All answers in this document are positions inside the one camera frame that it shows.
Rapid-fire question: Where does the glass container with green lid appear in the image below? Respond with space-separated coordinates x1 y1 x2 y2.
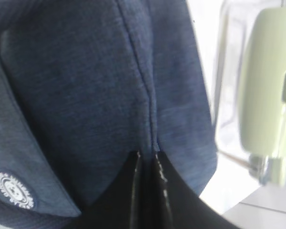
212 0 286 186

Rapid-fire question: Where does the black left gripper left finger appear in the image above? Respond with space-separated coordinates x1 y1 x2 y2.
66 151 142 229

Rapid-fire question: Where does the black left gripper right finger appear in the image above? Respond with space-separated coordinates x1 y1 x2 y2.
151 152 238 229

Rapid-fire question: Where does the navy blue lunch bag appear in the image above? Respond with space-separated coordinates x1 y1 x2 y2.
0 0 217 229

